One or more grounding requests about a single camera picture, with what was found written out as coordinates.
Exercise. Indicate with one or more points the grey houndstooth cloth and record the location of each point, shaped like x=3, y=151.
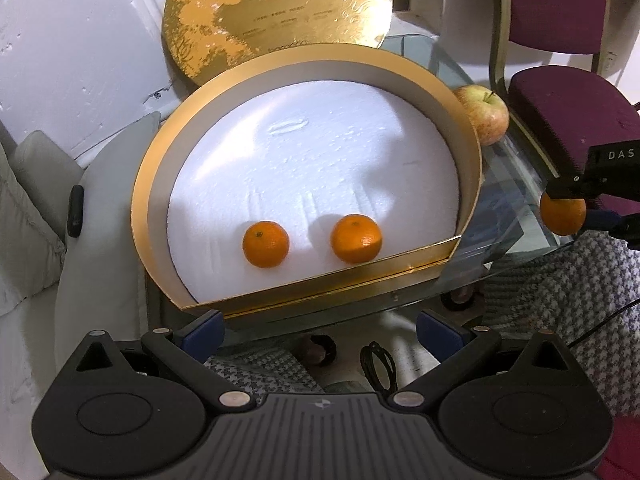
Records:
x=588, y=293

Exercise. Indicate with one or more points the mandarin orange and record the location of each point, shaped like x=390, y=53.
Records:
x=356, y=239
x=564, y=216
x=265, y=244

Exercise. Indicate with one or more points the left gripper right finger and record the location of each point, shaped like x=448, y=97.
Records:
x=461, y=354

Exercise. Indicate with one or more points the gold round gift box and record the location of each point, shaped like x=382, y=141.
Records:
x=185, y=127

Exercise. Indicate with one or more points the gold round box lid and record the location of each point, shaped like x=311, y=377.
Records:
x=206, y=37

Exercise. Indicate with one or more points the grey cushion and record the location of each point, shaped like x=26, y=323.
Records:
x=36, y=179

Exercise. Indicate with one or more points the white foam insert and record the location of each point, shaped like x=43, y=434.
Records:
x=304, y=156

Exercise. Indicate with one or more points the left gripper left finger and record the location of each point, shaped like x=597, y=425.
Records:
x=180, y=355

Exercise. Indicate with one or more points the yellow red apple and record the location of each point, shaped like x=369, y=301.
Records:
x=487, y=112

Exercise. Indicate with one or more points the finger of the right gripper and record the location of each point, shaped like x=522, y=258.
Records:
x=572, y=188
x=625, y=227

